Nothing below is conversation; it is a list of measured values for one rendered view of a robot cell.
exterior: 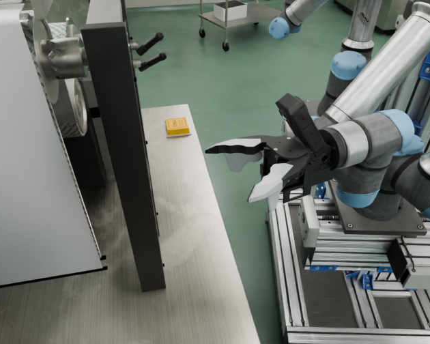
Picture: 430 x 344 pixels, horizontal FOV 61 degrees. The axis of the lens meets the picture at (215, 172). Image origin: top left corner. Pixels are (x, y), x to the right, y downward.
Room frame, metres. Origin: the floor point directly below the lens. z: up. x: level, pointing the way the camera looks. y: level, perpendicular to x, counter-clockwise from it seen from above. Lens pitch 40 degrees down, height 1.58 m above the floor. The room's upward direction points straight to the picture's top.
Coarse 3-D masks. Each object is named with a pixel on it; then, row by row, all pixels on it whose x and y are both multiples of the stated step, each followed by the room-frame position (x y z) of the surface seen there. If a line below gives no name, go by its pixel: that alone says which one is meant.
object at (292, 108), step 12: (288, 96) 0.47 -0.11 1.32; (288, 108) 0.45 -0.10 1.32; (300, 108) 0.45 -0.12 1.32; (288, 120) 0.46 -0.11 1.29; (300, 120) 0.45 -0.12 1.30; (312, 120) 0.45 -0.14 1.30; (300, 132) 0.45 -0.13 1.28; (312, 132) 0.45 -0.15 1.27; (312, 144) 0.45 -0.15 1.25; (324, 144) 0.46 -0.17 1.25
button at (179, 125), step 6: (168, 120) 1.04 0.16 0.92; (174, 120) 1.04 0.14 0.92; (180, 120) 1.04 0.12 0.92; (186, 120) 1.04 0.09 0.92; (168, 126) 1.00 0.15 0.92; (174, 126) 1.00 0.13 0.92; (180, 126) 1.00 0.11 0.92; (186, 126) 1.00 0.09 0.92; (168, 132) 0.98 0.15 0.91; (174, 132) 0.99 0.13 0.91; (180, 132) 0.99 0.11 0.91; (186, 132) 0.99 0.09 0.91
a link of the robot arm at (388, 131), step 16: (384, 112) 0.55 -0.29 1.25; (400, 112) 0.55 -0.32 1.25; (368, 128) 0.50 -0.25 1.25; (384, 128) 0.51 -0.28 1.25; (400, 128) 0.51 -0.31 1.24; (368, 144) 0.48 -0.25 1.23; (384, 144) 0.49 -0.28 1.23; (400, 144) 0.51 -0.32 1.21; (368, 160) 0.50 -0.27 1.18; (384, 160) 0.50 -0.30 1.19
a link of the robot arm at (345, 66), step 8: (336, 56) 1.28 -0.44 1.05; (344, 56) 1.27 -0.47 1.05; (352, 56) 1.27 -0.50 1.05; (360, 56) 1.27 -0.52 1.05; (336, 64) 1.24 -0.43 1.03; (344, 64) 1.22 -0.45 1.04; (352, 64) 1.22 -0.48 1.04; (360, 64) 1.22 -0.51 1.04; (336, 72) 1.22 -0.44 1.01; (344, 72) 1.21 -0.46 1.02; (352, 72) 1.20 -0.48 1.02; (328, 80) 1.26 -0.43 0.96; (336, 80) 1.22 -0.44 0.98; (344, 80) 1.20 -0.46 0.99; (352, 80) 1.20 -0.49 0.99; (328, 88) 1.25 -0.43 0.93; (336, 88) 1.21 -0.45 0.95; (344, 88) 1.20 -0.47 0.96; (336, 96) 1.21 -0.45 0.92
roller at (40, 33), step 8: (40, 24) 0.61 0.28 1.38; (40, 32) 0.59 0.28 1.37; (40, 40) 0.58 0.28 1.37; (40, 64) 0.54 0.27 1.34; (48, 80) 0.55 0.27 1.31; (56, 80) 0.60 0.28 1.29; (48, 88) 0.54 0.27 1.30; (56, 88) 0.58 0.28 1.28; (48, 96) 0.52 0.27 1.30; (56, 96) 0.57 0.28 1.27
